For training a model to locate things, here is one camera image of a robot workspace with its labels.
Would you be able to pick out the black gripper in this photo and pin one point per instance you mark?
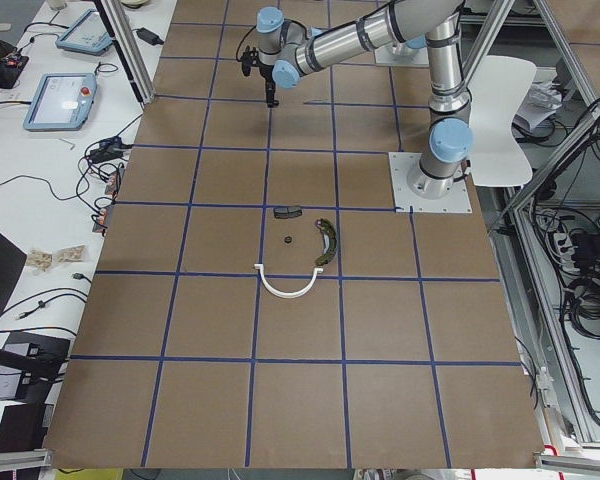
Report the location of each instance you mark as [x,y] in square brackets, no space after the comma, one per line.
[268,76]

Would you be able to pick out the dark grey brake pad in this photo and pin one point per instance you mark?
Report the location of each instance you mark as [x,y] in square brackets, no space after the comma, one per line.
[287,212]

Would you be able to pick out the black power adapter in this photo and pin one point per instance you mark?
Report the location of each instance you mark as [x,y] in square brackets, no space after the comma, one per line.
[149,36]

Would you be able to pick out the olive green brake shoe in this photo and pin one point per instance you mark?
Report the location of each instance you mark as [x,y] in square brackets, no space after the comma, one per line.
[330,242]

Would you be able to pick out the far teach pendant tablet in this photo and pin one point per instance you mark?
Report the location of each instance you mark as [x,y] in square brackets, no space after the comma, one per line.
[86,35]

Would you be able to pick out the teach pendant tablet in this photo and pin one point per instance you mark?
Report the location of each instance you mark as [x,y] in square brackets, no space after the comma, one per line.
[62,102]
[86,35]

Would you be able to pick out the near teach pendant tablet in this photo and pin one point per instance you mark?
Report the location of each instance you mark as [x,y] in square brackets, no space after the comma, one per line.
[62,102]

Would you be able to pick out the white plastic chair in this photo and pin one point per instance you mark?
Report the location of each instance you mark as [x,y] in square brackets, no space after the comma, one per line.
[498,87]

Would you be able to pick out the bag of wooden pieces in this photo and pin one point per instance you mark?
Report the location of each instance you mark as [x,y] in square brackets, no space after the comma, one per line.
[43,261]

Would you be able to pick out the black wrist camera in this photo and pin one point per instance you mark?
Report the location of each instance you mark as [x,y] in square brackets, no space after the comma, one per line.
[249,59]

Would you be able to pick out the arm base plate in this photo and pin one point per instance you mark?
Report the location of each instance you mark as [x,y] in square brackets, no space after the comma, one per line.
[414,192]
[384,57]

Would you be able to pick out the aluminium frame post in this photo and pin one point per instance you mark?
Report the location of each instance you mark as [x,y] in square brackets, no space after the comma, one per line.
[119,30]

